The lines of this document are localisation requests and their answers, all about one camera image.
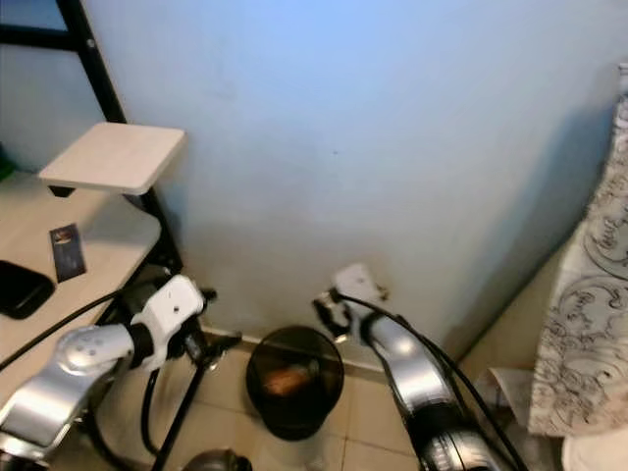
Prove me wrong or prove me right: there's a black flat rounded device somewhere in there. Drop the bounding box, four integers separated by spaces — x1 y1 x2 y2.
0 260 57 321

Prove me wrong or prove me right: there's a grey patterned white cloth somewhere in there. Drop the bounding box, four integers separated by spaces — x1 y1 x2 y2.
528 64 628 439

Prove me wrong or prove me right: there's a small dark printed card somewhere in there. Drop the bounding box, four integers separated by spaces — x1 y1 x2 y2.
48 224 88 285

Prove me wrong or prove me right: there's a brown rubbish item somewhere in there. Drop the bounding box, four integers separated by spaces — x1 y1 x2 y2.
267 365 315 396

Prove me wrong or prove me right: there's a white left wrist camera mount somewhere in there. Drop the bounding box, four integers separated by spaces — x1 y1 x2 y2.
132 275 207 359

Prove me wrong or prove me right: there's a grey robot leg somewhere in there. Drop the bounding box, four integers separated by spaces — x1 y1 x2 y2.
182 448 253 471

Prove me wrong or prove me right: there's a light wooden desk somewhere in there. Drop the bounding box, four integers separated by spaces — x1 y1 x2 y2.
0 172 163 393

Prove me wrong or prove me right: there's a thin black cable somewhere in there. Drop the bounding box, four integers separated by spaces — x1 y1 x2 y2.
160 361 219 471

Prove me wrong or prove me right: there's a white round object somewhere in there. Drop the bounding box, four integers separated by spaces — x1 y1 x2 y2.
562 427 628 471

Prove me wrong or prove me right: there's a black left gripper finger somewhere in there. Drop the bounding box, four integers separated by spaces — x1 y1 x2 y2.
204 334 243 369

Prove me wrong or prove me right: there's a black metal frame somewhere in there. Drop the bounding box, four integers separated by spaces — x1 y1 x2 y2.
0 0 187 276

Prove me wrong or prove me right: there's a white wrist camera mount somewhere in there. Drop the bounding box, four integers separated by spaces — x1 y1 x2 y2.
332 262 389 305
132 275 207 359

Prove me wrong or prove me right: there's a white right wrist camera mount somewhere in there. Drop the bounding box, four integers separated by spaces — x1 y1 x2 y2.
332 262 389 305

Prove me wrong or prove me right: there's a small light wooden shelf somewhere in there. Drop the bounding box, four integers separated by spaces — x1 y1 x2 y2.
37 123 185 196

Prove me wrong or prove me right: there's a black round trash bin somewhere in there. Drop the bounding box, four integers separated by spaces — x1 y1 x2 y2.
245 326 346 442

